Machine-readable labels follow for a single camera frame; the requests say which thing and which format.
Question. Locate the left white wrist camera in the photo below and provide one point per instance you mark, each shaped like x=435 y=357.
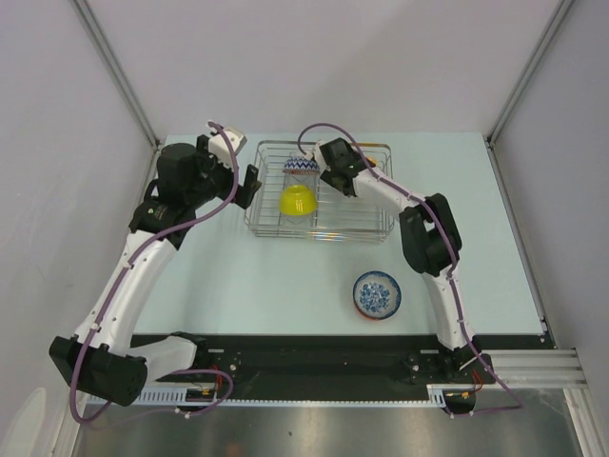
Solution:
x=225 y=143

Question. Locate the red patterned blue zigzag bowl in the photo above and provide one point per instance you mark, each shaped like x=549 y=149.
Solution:
x=301 y=166

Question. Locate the yellow green bowl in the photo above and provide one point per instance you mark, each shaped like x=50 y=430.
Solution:
x=297 y=200

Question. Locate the aluminium frame rail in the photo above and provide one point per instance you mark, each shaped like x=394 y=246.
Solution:
x=538 y=368

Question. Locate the aluminium corner post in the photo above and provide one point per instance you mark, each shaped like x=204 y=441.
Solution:
x=532 y=65
x=98 y=38

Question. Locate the metal wire dish rack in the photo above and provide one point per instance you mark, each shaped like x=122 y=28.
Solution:
x=336 y=218

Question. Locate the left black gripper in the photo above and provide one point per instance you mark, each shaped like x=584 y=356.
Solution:
x=206 y=157

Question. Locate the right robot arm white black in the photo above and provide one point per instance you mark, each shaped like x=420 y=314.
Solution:
x=430 y=239

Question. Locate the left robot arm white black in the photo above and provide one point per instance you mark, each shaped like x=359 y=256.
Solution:
x=98 y=358

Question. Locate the white slotted cable duct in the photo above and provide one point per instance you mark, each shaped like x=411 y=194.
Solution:
x=177 y=397

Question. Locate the left aluminium corner post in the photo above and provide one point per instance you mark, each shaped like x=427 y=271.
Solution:
x=98 y=38

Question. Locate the right aluminium corner post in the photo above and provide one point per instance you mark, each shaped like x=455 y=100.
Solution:
x=532 y=65

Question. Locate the blue white floral bowl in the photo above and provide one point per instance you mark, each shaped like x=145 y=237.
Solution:
x=376 y=292

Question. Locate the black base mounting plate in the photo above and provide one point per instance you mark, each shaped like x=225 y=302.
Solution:
x=334 y=368

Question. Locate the orange bottom bowl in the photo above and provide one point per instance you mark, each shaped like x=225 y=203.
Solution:
x=377 y=318

